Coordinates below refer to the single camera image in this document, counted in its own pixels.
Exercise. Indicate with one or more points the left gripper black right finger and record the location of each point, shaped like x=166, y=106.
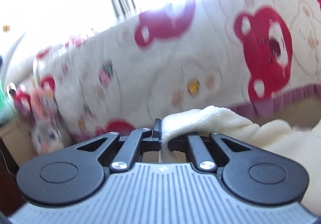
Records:
x=195, y=150

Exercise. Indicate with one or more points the cream fleece garment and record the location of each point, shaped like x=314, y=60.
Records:
x=276, y=136

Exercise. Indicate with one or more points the pink plush toy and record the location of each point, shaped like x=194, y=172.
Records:
x=39, y=105

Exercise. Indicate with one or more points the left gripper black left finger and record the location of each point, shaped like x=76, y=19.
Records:
x=136, y=144

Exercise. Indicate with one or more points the grey bunny plush toy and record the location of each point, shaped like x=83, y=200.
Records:
x=48, y=138

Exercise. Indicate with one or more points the bear print bed quilt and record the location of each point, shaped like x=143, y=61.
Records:
x=255, y=57

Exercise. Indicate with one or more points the green plush toy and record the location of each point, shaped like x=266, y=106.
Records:
x=7, y=108

